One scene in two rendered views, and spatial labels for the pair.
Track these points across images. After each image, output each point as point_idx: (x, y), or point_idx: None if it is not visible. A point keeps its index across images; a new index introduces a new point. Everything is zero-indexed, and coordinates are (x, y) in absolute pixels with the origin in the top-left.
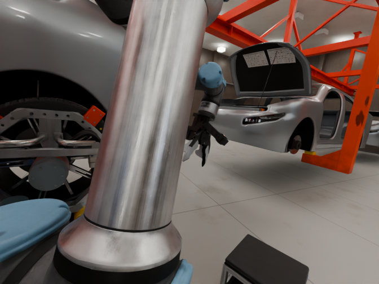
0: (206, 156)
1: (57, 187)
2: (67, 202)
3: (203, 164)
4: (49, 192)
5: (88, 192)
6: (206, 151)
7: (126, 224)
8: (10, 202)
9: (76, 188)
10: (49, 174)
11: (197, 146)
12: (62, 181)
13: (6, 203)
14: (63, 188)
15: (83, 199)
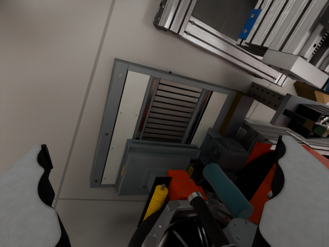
0: (14, 187)
1: (231, 221)
2: (179, 216)
3: (45, 147)
4: (184, 238)
5: (168, 223)
6: (33, 222)
7: None
8: (248, 211)
9: (162, 240)
10: (250, 238)
11: (275, 224)
12: (231, 229)
13: (251, 209)
14: (170, 244)
15: (171, 214)
